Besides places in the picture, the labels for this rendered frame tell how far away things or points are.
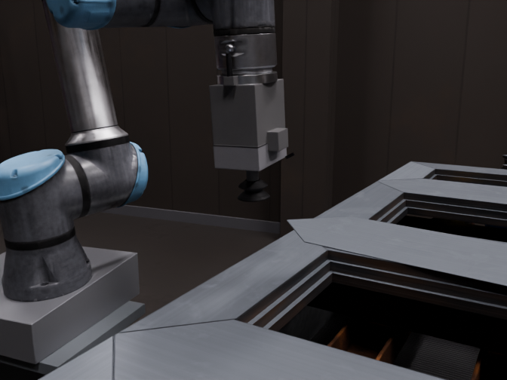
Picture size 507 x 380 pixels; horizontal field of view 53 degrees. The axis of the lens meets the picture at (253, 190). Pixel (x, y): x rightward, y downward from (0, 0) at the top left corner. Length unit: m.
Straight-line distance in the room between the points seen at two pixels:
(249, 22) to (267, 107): 0.10
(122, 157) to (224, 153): 0.37
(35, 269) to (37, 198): 0.12
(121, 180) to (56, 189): 0.12
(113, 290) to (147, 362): 0.52
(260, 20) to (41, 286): 0.57
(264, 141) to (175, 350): 0.27
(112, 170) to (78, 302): 0.24
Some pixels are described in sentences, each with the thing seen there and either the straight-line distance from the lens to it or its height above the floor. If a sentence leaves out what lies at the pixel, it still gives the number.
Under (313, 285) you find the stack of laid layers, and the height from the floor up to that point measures 0.83.
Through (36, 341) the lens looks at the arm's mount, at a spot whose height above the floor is 0.72.
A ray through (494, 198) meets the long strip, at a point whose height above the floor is 0.86.
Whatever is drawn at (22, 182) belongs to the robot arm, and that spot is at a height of 0.95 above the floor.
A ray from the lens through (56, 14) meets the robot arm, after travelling 0.64.
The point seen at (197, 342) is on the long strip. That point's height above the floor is 0.86.
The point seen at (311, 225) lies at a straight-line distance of 0.91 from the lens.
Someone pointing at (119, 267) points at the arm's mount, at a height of 0.76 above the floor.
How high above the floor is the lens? 1.13
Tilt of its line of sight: 13 degrees down
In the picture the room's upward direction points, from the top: straight up
